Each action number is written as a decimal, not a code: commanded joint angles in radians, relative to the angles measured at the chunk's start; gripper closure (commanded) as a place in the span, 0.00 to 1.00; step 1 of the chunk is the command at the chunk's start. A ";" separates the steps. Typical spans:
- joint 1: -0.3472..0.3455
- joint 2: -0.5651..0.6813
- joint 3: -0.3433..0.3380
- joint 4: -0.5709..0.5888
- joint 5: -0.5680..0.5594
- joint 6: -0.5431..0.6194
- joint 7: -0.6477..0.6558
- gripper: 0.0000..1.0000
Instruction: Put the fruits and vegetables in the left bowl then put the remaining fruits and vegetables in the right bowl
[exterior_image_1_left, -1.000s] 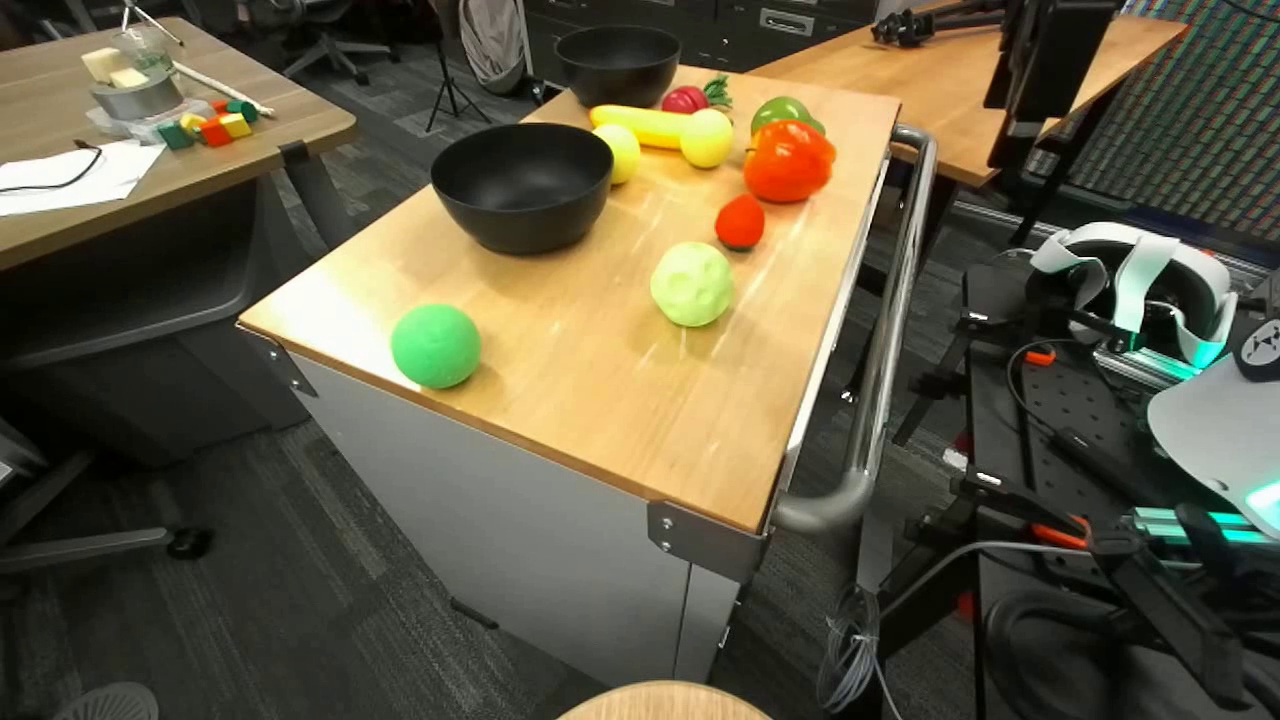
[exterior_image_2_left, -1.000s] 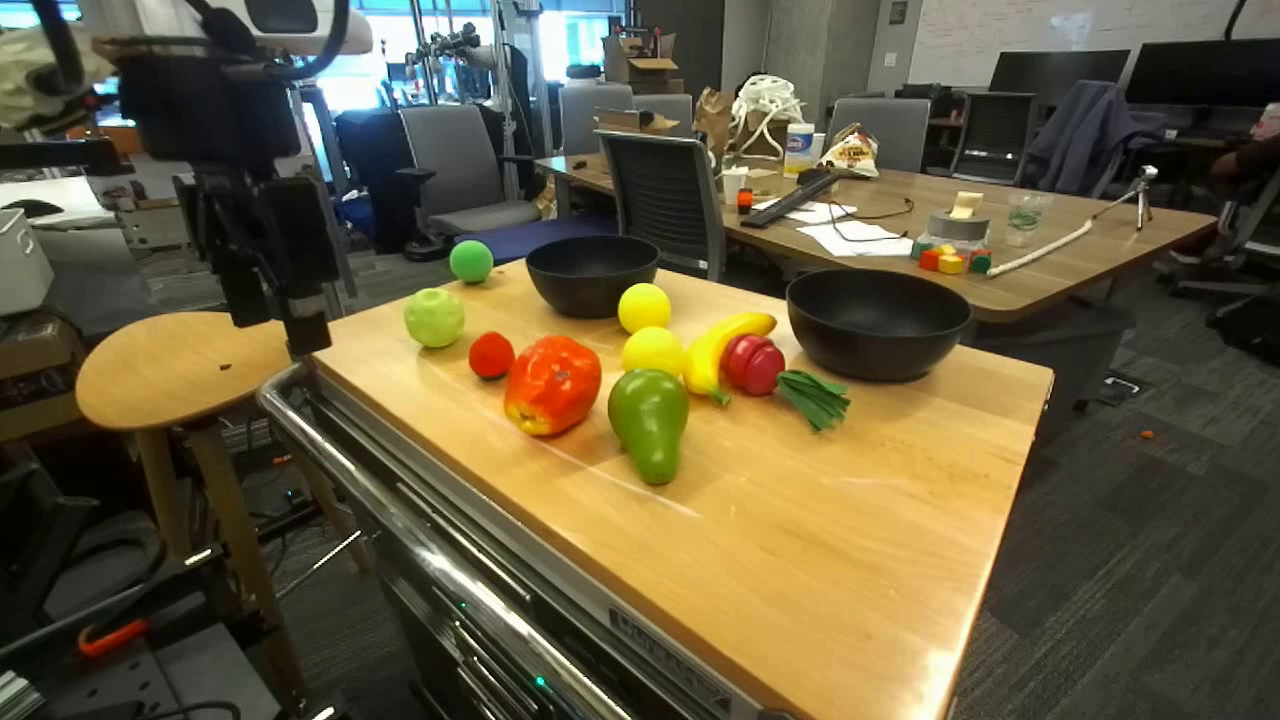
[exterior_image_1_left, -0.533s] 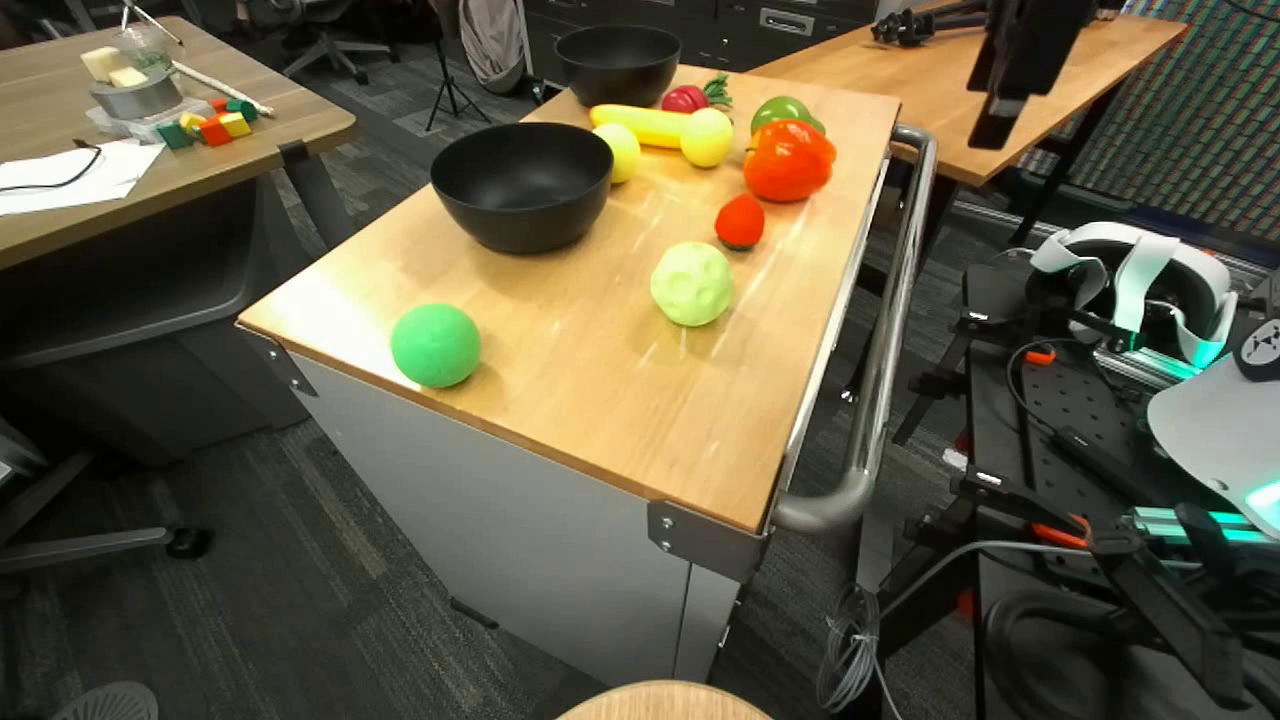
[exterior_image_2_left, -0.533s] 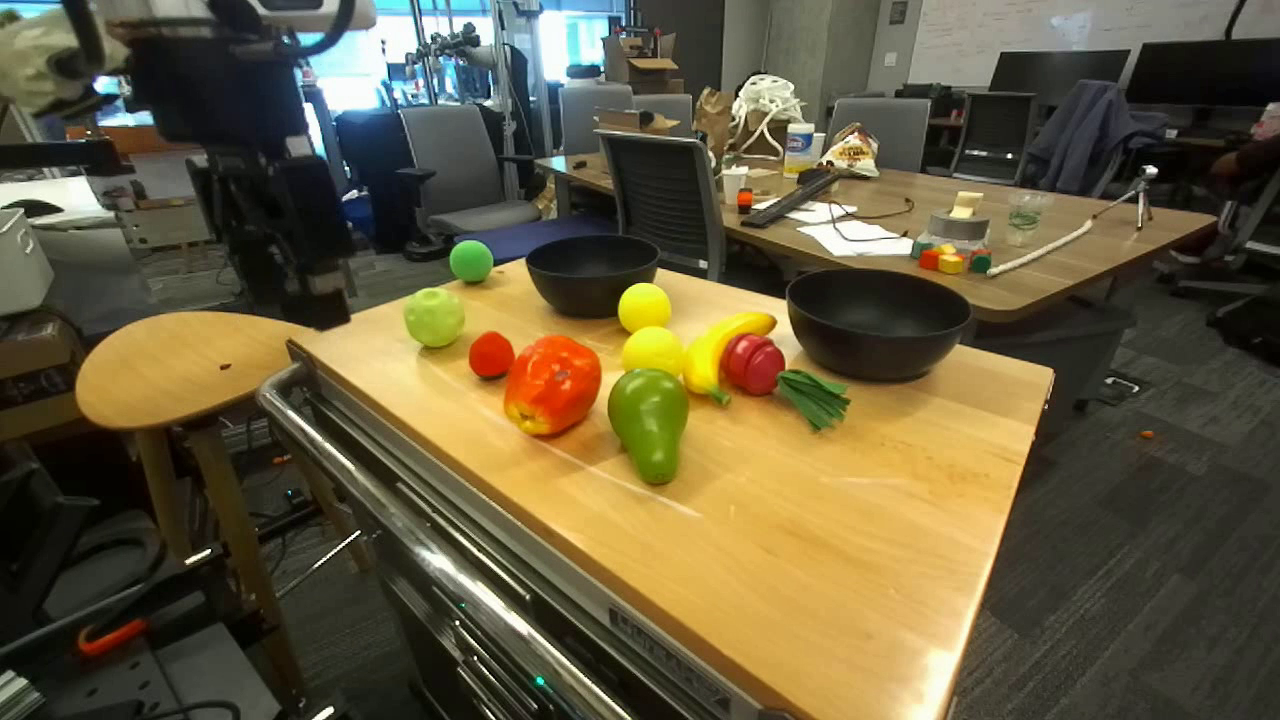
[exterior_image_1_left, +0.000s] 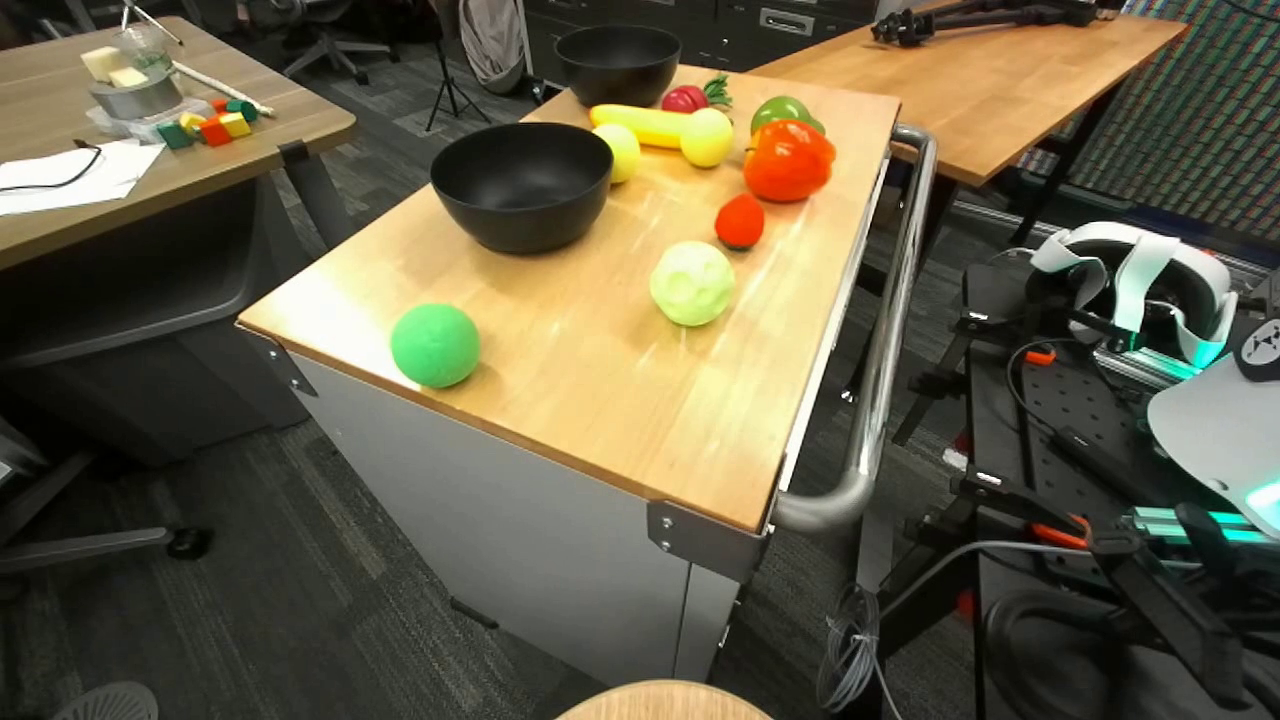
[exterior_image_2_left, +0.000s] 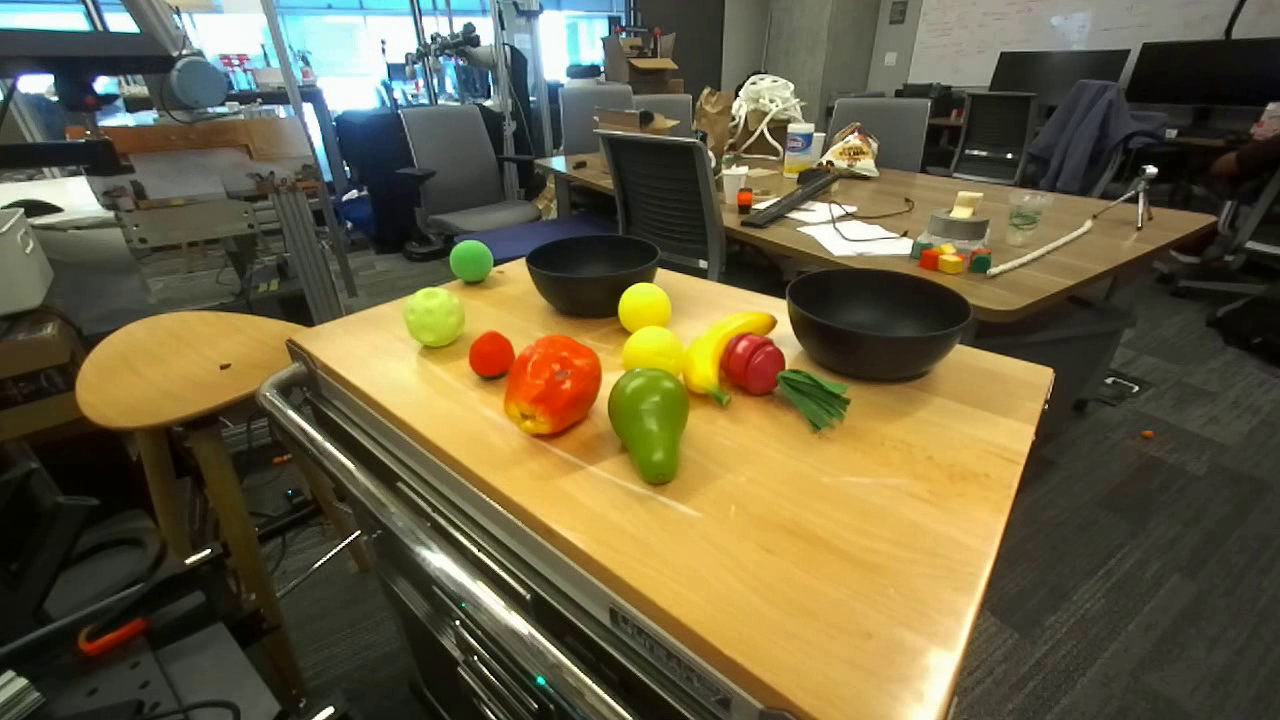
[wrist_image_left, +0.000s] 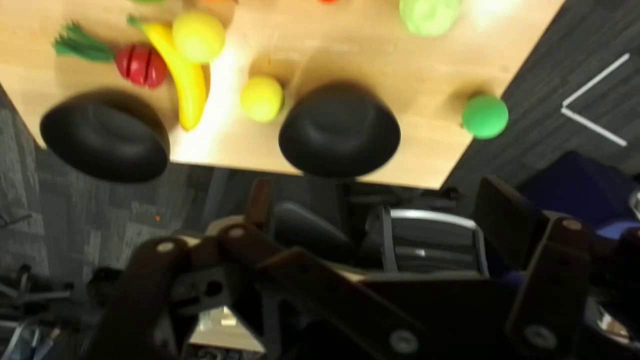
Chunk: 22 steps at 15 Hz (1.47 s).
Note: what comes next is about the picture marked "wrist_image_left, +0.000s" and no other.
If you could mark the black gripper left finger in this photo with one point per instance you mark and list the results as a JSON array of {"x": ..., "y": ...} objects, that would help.
[{"x": 300, "y": 281}]

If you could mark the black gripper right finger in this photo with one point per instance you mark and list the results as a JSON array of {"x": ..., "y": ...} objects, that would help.
[{"x": 553, "y": 286}]

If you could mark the green toy ball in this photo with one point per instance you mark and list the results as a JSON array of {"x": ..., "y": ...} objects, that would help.
[{"x": 485, "y": 116}]

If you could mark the yellow toy lemon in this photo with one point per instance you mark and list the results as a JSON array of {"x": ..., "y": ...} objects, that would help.
[
  {"x": 199, "y": 37},
  {"x": 261, "y": 98}
]

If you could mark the yellow toy banana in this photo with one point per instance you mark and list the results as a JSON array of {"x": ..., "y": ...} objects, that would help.
[{"x": 189, "y": 91}]

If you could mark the red toy radish green leaves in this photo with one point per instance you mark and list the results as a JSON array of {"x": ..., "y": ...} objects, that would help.
[{"x": 141, "y": 64}]

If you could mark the light green toy cabbage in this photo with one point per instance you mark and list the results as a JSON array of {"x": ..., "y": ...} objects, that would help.
[{"x": 431, "y": 15}]

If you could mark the black bowl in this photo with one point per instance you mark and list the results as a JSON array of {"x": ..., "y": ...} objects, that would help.
[
  {"x": 105, "y": 140},
  {"x": 341, "y": 133}
]

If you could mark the grey chair blue seat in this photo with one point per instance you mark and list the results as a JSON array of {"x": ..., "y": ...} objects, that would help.
[{"x": 581, "y": 190}]

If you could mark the grey mesh office chair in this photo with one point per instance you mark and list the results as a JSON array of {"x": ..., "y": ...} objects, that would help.
[{"x": 427, "y": 242}]

